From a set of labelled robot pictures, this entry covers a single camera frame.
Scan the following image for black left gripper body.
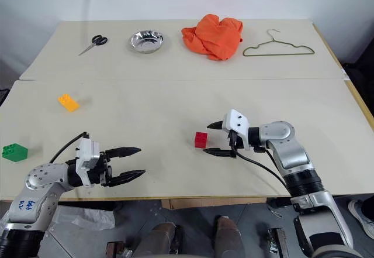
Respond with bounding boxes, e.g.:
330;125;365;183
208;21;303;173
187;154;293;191
87;152;114;188

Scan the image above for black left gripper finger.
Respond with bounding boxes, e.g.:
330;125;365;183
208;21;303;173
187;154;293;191
109;168;147;188
105;146;143;160

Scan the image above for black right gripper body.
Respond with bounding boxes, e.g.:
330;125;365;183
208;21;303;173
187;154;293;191
226;129;244;158

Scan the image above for red toy brick cube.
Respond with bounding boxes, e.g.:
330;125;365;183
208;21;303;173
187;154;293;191
194;131;209;149

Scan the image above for clear plastic bag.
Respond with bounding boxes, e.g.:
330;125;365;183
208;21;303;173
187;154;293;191
54;207;116;232

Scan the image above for dark brown rounded shape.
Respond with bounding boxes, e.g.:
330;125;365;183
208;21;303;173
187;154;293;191
131;222;179;258
214;215;246;258

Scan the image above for yellow toy brick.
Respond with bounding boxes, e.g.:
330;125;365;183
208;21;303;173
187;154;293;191
57;93;81;113

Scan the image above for crumpled orange cloth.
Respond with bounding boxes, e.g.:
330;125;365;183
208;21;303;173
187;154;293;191
181;13;245;62

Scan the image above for green toy brick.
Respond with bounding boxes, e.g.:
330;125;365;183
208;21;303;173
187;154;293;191
1;142;29;163

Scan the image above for shiny steel bowl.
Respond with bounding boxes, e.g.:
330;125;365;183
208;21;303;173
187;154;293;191
129;29;165;55

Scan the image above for white sneaker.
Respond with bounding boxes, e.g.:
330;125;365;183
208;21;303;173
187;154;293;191
348;198;374;240

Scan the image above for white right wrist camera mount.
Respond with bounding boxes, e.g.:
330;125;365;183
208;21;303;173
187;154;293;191
222;108;251;152

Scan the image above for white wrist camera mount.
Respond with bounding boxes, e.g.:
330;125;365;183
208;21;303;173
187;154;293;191
75;138;102;187
222;108;251;152

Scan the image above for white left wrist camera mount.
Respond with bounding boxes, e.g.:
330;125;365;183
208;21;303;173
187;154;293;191
75;138;102;187

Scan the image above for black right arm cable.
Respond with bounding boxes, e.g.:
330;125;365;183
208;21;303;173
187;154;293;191
233;146;293;196

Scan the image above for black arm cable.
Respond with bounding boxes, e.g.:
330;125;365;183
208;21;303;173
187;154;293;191
233;146;293;196
49;131;89;164

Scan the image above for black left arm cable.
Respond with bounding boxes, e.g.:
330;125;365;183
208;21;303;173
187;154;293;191
49;131;89;164

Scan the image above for olive wire clothes hanger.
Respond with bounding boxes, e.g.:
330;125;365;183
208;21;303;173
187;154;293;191
243;28;316;57

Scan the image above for black handled scissors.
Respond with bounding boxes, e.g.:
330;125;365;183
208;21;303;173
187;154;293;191
77;34;109;57

